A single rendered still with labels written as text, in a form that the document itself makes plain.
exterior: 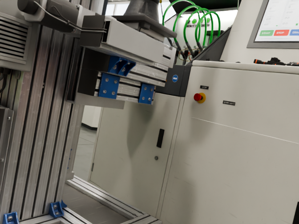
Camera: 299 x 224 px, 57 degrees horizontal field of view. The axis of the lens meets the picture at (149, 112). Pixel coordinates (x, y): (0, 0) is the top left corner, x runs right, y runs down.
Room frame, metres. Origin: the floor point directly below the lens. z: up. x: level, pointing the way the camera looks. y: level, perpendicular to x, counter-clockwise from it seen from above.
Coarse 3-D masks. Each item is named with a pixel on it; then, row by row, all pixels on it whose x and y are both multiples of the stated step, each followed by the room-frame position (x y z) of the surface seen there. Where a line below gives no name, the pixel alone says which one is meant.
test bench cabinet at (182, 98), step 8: (176, 120) 1.40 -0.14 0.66; (176, 128) 1.40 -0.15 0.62; (96, 136) 1.88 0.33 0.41; (176, 136) 1.39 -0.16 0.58; (96, 144) 1.87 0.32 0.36; (168, 160) 1.40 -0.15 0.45; (168, 168) 1.40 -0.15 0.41; (168, 176) 1.39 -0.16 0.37; (96, 184) 1.82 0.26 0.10; (160, 200) 1.40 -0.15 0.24; (160, 208) 1.39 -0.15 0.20
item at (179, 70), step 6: (174, 66) 1.47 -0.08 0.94; (180, 66) 1.44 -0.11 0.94; (168, 72) 1.49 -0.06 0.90; (174, 72) 1.46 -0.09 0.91; (180, 72) 1.43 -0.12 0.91; (168, 78) 1.48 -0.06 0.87; (180, 78) 1.43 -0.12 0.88; (168, 84) 1.48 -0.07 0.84; (174, 84) 1.45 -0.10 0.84; (180, 84) 1.42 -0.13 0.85; (156, 90) 1.54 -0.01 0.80; (162, 90) 1.50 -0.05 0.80; (168, 90) 1.47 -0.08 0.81; (174, 90) 1.44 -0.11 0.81
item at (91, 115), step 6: (84, 108) 4.72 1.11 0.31; (90, 108) 4.55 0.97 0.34; (96, 108) 4.46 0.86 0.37; (84, 114) 4.69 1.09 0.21; (90, 114) 4.52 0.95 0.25; (96, 114) 4.47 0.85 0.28; (84, 120) 4.66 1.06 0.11; (90, 120) 4.49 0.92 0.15; (96, 120) 4.49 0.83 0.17; (84, 126) 4.71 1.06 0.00; (90, 126) 4.47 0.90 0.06; (96, 126) 4.50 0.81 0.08
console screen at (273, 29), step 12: (264, 0) 1.51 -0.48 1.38; (276, 0) 1.46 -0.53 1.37; (288, 0) 1.41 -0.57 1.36; (264, 12) 1.48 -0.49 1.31; (276, 12) 1.43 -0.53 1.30; (288, 12) 1.39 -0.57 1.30; (264, 24) 1.45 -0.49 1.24; (276, 24) 1.40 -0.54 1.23; (288, 24) 1.36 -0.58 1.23; (252, 36) 1.47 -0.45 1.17; (264, 36) 1.42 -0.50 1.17; (276, 36) 1.38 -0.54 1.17; (288, 36) 1.34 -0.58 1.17; (276, 48) 1.36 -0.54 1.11; (288, 48) 1.32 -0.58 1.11
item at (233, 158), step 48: (240, 48) 1.49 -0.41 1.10; (192, 96) 1.36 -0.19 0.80; (240, 96) 1.18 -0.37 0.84; (288, 96) 1.04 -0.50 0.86; (192, 144) 1.31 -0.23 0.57; (240, 144) 1.14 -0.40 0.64; (288, 144) 1.01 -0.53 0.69; (192, 192) 1.27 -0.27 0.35; (240, 192) 1.11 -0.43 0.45; (288, 192) 0.99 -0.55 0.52
